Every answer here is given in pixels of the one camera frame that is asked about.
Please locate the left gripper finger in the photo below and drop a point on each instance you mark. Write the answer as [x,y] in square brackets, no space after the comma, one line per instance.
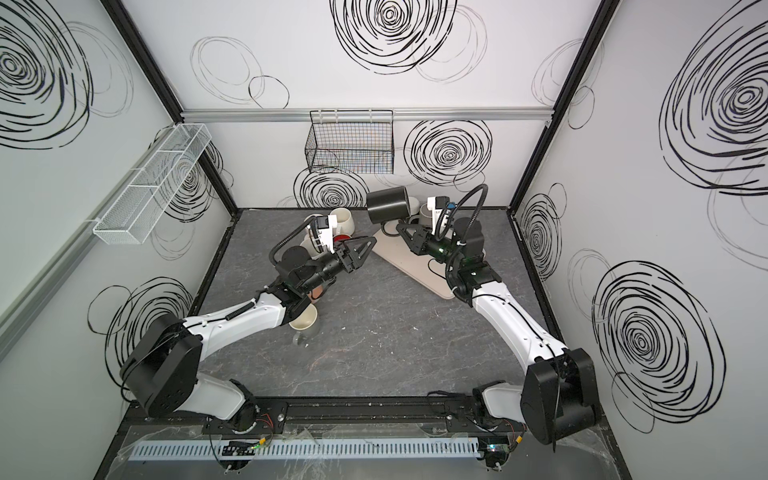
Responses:
[358,261]
[360,245]

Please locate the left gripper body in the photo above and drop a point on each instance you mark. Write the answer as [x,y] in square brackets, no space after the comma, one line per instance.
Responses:
[346,258]

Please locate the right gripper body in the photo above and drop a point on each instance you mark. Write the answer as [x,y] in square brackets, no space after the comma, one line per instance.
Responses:
[417,240]

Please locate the white mug with handle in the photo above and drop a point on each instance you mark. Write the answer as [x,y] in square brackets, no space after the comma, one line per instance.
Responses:
[345,225]

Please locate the orange and cream mug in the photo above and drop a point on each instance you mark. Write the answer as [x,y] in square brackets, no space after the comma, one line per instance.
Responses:
[316,293]

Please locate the black mug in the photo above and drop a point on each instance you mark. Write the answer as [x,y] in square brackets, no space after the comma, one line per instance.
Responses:
[391,204]

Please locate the tall grey mug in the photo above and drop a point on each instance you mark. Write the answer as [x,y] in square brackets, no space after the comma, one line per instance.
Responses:
[305,326]

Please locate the speckled cream mug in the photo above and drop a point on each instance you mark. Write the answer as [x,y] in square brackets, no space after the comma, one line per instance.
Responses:
[313,246]

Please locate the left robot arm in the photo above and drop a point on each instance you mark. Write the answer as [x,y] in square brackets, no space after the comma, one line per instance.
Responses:
[162,372]

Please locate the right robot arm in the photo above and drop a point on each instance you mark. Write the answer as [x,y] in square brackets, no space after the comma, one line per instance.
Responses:
[559,396]

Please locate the wide grey mug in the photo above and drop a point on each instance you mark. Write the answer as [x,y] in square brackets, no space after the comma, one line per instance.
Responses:
[425,216]

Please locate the small white mug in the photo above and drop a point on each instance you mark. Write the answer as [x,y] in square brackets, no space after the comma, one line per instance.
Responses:
[414,205]

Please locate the beige plastic tray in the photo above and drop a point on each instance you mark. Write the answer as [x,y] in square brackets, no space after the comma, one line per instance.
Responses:
[423,269]

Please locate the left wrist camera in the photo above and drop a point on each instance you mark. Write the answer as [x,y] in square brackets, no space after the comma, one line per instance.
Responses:
[322,229]

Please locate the black wire basket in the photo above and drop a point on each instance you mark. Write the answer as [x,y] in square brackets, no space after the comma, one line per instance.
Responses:
[354,140]

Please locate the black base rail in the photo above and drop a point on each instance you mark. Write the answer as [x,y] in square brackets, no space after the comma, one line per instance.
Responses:
[450,412]

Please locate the white wire shelf basket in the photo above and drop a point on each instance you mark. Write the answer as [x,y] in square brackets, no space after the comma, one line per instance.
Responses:
[168,183]

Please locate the white slotted cable duct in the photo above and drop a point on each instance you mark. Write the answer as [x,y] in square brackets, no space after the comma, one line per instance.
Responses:
[300,449]

